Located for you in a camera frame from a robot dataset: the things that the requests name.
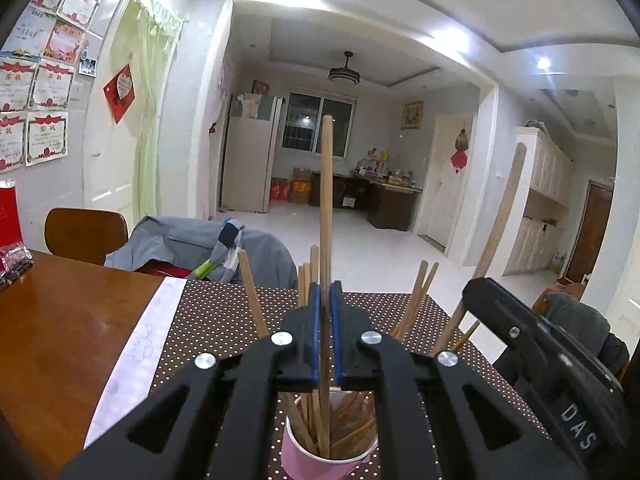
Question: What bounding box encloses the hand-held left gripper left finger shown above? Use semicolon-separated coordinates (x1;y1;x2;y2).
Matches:
60;282;321;480

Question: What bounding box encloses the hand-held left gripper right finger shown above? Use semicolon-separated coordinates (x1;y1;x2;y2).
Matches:
330;281;581;480

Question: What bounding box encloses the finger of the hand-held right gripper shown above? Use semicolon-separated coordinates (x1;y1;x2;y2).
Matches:
462;292;576;401
475;278;623;391

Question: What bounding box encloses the bunch of wooden chopsticks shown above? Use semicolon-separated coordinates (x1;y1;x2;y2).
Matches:
236;245;481;461

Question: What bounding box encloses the single wooden chopstick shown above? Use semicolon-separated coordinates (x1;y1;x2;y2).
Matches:
431;144;527;358
317;115;335;458

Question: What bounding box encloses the pink cup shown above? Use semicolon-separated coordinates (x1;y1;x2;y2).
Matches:
280;392;379;480

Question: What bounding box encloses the dark grey jacket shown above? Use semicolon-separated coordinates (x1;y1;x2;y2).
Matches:
542;291;612;356

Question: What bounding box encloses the black jacket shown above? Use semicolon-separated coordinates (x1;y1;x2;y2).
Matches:
492;330;631;391

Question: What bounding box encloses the brown polka-dot tablecloth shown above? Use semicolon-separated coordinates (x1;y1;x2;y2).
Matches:
150;280;551;480

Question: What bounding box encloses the brown wooden door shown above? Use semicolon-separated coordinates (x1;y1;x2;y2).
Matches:
565;180;615;283

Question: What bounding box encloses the checked cloth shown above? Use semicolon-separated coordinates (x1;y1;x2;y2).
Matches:
191;217;247;283

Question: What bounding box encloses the dark wooden desk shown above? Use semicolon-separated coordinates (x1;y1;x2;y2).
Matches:
310;170;423;232

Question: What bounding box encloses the white door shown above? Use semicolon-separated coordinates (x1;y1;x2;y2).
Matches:
415;112;476;251

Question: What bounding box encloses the white cabinet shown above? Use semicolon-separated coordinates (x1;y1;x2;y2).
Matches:
502;126;575;277

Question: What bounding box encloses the light grey jacket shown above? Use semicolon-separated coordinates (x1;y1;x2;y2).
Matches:
104;216;299;290

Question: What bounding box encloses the white paper sheet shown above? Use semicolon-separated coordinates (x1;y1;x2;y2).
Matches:
84;277;188;448

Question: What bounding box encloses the cluster of bottles and boxes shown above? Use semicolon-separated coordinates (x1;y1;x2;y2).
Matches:
350;147;421;190

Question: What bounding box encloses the silver refrigerator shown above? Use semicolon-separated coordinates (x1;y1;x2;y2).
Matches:
218;92;286;213

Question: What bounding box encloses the red door ornament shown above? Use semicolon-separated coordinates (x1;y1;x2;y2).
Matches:
449;127;471;175

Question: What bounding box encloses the barred window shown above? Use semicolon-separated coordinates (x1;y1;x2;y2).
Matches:
280;91;357;157

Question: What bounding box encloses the gold framed picture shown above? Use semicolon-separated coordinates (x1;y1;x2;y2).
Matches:
401;101;424;131

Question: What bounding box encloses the wooden chair back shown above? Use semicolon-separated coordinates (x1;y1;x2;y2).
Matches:
44;207;130;266

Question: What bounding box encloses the ceiling fan lamp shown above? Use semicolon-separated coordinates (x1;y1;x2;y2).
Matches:
327;51;361;84

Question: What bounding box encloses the green curtain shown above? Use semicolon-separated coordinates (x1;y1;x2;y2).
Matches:
117;0;186;226

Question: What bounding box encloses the small plastic packet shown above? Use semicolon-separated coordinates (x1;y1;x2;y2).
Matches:
0;241;35;288

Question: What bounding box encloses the red bag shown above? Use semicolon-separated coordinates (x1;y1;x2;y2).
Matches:
0;180;25;257

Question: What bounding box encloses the red diamond wall decoration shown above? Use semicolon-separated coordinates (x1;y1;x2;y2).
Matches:
103;63;136;125

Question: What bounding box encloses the wall of award certificates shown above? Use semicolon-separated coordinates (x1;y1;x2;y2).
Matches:
0;0;118;168

